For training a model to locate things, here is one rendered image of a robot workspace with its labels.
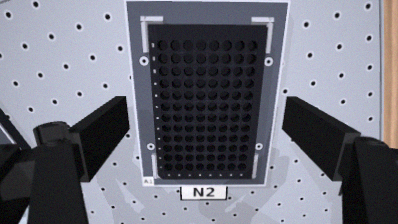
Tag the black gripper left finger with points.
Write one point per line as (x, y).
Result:
(63, 157)

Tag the black rectangular frame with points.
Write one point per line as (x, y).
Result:
(9, 134)

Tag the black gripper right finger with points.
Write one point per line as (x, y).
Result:
(367, 167)

